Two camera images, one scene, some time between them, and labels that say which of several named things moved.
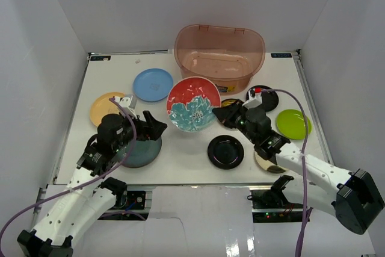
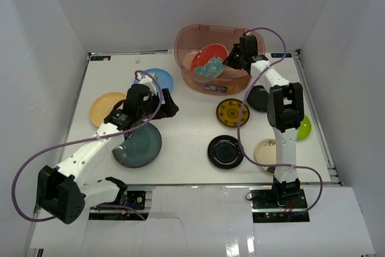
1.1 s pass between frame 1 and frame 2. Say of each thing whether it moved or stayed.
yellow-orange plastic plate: stayed
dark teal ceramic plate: stayed
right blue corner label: stayed
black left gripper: moved
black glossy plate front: stayed
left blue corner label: stayed
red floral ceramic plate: moved
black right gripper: moved
